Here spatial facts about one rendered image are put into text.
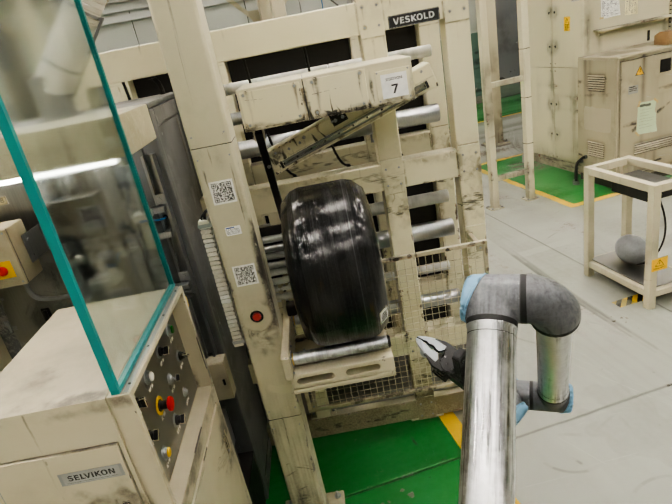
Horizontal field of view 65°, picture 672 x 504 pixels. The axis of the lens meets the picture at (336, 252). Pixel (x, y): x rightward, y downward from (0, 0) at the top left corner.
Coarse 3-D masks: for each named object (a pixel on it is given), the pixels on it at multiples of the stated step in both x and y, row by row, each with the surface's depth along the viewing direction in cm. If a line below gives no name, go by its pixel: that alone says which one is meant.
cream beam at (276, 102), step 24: (312, 72) 194; (336, 72) 180; (360, 72) 179; (384, 72) 180; (408, 72) 181; (240, 96) 180; (264, 96) 181; (288, 96) 181; (312, 96) 182; (336, 96) 182; (360, 96) 183; (408, 96) 184; (264, 120) 184; (288, 120) 184
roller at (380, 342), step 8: (384, 336) 182; (344, 344) 182; (352, 344) 181; (360, 344) 181; (368, 344) 181; (376, 344) 181; (384, 344) 181; (296, 352) 183; (304, 352) 182; (312, 352) 181; (320, 352) 181; (328, 352) 181; (336, 352) 181; (344, 352) 181; (352, 352) 181; (360, 352) 182; (296, 360) 181; (304, 360) 181; (312, 360) 181; (320, 360) 182
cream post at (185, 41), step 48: (192, 0) 145; (192, 48) 150; (192, 96) 155; (192, 144) 160; (240, 192) 166; (240, 240) 172; (240, 288) 178; (288, 384) 194; (288, 432) 202; (288, 480) 210
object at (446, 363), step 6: (444, 354) 162; (450, 354) 161; (444, 360) 160; (450, 360) 160; (444, 366) 159; (450, 366) 159; (432, 372) 166; (438, 372) 166; (444, 372) 160; (450, 372) 159; (444, 378) 163; (450, 378) 165; (456, 378) 163; (456, 384) 165; (462, 384) 162
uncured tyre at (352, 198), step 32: (320, 192) 170; (352, 192) 168; (288, 224) 164; (320, 224) 161; (352, 224) 160; (288, 256) 162; (320, 256) 158; (352, 256) 158; (320, 288) 159; (352, 288) 159; (384, 288) 164; (320, 320) 163; (352, 320) 165
